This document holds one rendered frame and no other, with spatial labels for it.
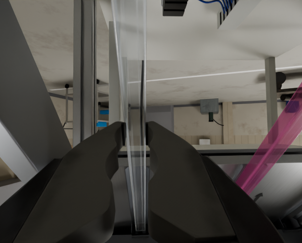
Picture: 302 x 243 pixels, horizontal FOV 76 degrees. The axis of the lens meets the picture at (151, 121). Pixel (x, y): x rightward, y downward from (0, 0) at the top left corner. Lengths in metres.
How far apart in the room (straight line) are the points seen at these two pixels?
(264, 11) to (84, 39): 0.47
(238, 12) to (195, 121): 6.49
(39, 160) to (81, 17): 0.37
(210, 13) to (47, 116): 0.52
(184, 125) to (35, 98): 6.87
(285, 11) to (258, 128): 6.46
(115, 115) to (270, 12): 0.51
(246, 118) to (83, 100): 6.72
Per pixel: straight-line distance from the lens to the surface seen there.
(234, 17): 0.57
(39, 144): 0.19
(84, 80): 0.45
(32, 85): 0.18
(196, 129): 6.96
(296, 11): 0.72
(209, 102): 6.03
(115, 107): 0.56
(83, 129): 0.44
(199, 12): 0.62
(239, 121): 7.00
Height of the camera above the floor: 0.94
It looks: 3 degrees down
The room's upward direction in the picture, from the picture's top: 179 degrees clockwise
